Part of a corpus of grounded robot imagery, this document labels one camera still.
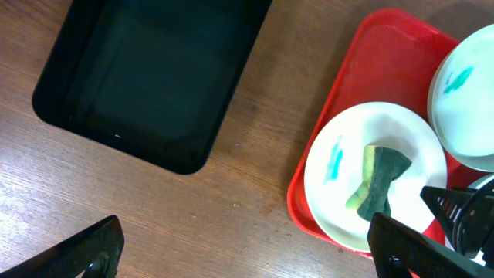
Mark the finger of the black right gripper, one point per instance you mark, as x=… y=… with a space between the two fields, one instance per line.
x=465 y=215

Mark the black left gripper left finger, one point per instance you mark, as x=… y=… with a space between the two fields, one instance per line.
x=93 y=252

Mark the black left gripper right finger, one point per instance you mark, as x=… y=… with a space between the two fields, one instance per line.
x=399 y=251

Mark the yellow green sponge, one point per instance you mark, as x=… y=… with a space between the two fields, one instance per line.
x=381 y=166

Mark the white plate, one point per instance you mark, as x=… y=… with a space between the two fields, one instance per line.
x=334 y=166

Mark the light green plate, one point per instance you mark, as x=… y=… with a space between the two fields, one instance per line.
x=460 y=101

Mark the red plastic tray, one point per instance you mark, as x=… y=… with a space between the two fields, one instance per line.
x=392 y=58

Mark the black rectangular water tray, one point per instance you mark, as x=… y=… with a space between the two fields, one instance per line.
x=151 y=78

